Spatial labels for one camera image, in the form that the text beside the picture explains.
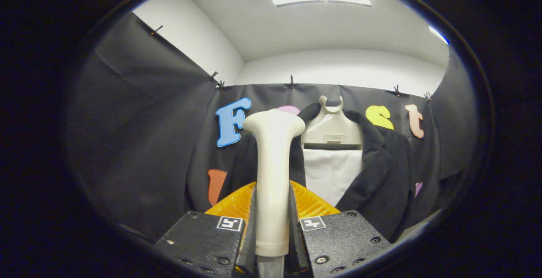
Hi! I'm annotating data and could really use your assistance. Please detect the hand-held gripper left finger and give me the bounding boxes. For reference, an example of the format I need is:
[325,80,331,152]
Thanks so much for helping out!
[153,181,257,278]

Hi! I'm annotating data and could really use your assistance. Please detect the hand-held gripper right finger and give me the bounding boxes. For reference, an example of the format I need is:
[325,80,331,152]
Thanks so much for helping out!
[290,181,391,278]

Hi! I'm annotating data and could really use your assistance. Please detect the white garment steamer wand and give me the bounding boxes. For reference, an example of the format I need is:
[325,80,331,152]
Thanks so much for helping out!
[243,108,306,278]

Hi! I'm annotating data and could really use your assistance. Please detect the black suit jacket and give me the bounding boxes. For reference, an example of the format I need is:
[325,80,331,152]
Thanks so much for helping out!
[227,102,413,242]

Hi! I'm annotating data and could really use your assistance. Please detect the white hanging ironing pad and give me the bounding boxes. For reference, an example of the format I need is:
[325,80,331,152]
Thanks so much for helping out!
[303,147,365,207]

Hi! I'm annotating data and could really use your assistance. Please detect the beige plastic hanger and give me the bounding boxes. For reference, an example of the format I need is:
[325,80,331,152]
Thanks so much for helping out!
[301,95,365,150]

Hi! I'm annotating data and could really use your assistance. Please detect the black backdrop cloth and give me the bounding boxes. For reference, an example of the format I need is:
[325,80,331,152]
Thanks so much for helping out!
[66,11,481,245]

